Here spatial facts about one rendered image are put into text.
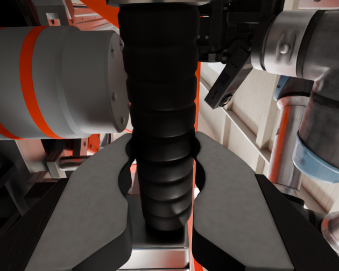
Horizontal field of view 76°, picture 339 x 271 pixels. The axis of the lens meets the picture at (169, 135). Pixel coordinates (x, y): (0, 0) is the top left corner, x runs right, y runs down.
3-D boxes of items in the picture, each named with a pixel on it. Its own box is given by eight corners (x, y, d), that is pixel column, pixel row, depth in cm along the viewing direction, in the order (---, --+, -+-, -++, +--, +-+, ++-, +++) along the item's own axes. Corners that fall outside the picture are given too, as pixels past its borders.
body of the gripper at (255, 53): (216, 1, 36) (294, -2, 28) (212, 56, 40) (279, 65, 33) (185, 1, 31) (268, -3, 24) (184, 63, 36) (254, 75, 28)
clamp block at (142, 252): (51, 249, 14) (71, 290, 17) (190, 247, 14) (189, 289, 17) (79, 193, 19) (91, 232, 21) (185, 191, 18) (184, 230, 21)
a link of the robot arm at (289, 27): (310, 71, 30) (287, 84, 25) (276, 66, 33) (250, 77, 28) (329, 8, 26) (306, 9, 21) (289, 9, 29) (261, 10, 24)
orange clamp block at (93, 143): (57, 151, 54) (73, 157, 63) (89, 150, 54) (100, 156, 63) (60, 124, 56) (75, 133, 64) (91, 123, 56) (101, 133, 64)
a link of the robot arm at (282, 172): (327, 80, 72) (298, 254, 59) (277, 76, 78) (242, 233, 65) (341, 57, 61) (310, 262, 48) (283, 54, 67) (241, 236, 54)
